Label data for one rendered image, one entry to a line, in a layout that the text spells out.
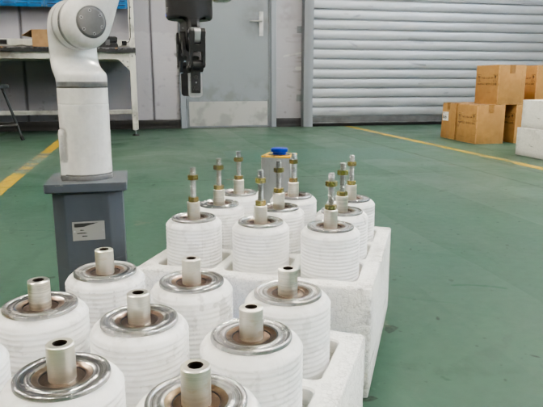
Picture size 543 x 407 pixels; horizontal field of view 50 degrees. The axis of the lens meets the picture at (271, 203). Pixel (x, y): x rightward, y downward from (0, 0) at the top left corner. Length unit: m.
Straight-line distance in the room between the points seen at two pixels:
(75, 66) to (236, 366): 0.76
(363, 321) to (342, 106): 5.57
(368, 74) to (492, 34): 1.52
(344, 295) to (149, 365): 0.41
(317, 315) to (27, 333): 0.29
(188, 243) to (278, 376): 0.49
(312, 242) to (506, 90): 4.06
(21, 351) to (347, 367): 0.33
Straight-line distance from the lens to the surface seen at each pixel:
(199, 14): 0.96
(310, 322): 0.63
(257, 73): 6.20
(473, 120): 4.81
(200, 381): 0.44
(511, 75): 4.92
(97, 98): 1.13
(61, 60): 1.17
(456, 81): 6.95
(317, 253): 0.92
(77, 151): 1.14
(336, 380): 0.63
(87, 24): 1.12
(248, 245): 0.94
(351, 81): 6.42
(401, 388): 1.00
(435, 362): 1.09
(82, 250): 1.15
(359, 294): 0.89
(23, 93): 6.19
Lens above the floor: 0.48
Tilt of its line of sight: 12 degrees down
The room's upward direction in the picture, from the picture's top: straight up
